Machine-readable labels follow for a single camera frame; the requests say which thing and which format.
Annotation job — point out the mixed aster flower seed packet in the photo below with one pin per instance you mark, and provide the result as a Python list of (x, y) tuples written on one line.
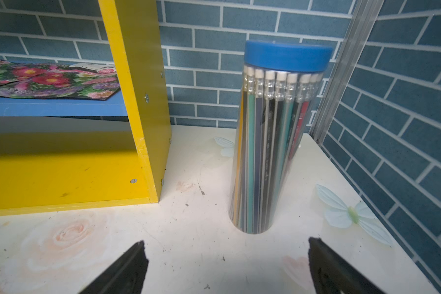
[(57, 81)]

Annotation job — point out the aluminium corner post right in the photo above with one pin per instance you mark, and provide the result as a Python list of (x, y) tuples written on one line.
[(363, 19)]

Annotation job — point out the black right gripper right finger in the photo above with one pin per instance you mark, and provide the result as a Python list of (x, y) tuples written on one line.
[(331, 274)]

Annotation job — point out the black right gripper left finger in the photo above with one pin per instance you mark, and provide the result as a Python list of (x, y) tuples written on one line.
[(124, 276)]

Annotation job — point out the yellow wooden shelf unit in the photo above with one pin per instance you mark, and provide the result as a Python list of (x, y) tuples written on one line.
[(60, 162)]

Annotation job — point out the clear pencil tube blue lid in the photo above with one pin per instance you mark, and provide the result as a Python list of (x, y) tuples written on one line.
[(279, 84)]

